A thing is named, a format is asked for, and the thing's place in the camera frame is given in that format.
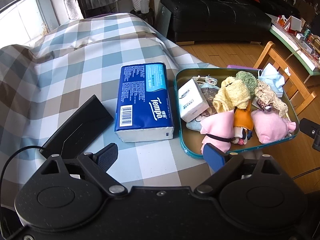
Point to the light blue small cloth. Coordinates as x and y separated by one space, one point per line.
194 125

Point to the patterned curtain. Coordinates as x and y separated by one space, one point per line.
73 9

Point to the potpourri sachet bag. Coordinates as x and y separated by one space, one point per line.
209 91

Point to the black box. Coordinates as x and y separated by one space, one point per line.
79 130

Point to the beige lace cloth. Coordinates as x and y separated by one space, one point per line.
268 97

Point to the checkered blue beige tablecloth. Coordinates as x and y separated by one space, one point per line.
43 85

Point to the blue Tempo tissue pack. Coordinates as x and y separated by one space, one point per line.
143 111

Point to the blue face mask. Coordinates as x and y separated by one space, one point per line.
273 78

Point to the wooden chair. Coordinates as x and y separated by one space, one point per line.
294 86

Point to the gold metal tin tray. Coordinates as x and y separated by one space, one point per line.
191 141

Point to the pink plush toy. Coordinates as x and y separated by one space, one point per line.
270 127

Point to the purple mat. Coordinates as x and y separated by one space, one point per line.
239 67

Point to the black leather sofa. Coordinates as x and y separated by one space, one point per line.
223 20

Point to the yellow plush toy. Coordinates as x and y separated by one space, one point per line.
232 94

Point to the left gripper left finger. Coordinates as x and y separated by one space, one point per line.
95 167

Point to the white box on table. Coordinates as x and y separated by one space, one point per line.
293 24

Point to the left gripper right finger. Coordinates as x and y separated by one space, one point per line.
224 166

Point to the dark wooden plant stand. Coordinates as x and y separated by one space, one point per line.
148 17

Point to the orange cloth doll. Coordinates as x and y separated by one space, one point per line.
243 125

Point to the small white tissue box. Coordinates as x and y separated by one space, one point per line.
191 101

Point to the pink cloth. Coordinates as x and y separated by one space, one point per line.
218 130

